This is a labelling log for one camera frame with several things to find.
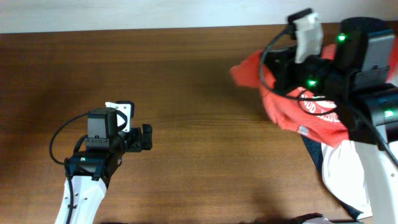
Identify red soccer t-shirt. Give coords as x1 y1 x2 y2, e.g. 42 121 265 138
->
229 39 398 149

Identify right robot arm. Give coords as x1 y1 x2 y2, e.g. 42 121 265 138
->
259 15 397 223

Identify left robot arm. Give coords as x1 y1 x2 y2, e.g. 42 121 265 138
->
56 101 152 223

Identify navy blue garment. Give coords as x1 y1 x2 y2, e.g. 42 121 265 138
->
302 136 362 220

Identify white printed t-shirt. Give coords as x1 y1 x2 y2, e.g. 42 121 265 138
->
321 76 398 218

